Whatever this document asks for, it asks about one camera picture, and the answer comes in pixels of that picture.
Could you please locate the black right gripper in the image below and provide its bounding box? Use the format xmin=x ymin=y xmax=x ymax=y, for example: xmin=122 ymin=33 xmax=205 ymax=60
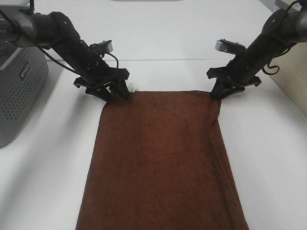
xmin=206 ymin=67 xmax=261 ymax=100

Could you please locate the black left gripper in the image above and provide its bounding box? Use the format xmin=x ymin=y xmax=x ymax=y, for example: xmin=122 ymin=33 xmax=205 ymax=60
xmin=73 ymin=67 xmax=130 ymax=102

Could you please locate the brown towel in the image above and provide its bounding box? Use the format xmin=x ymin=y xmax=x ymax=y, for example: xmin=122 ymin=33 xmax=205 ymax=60
xmin=76 ymin=91 xmax=248 ymax=230

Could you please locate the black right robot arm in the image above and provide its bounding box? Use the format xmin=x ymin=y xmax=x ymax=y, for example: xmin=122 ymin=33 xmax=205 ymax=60
xmin=207 ymin=0 xmax=307 ymax=99

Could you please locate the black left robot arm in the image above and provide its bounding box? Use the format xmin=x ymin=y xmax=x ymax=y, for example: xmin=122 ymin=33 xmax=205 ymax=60
xmin=0 ymin=8 xmax=130 ymax=102

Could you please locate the white towel label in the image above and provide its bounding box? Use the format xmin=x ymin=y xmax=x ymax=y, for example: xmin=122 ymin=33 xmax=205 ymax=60
xmin=128 ymin=82 xmax=137 ymax=93

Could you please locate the beige storage box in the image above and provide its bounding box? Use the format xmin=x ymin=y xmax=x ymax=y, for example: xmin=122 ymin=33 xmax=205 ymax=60
xmin=272 ymin=43 xmax=307 ymax=115

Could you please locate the grey perforated plastic basket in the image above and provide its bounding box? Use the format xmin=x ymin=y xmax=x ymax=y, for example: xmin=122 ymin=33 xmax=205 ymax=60
xmin=0 ymin=17 xmax=48 ymax=147

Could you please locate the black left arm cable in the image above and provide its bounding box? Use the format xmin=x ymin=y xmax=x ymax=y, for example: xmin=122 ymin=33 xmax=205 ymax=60
xmin=0 ymin=9 xmax=119 ymax=77

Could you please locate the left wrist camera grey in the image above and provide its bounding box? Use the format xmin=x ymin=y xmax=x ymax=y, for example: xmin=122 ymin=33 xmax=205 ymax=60
xmin=89 ymin=40 xmax=113 ymax=55

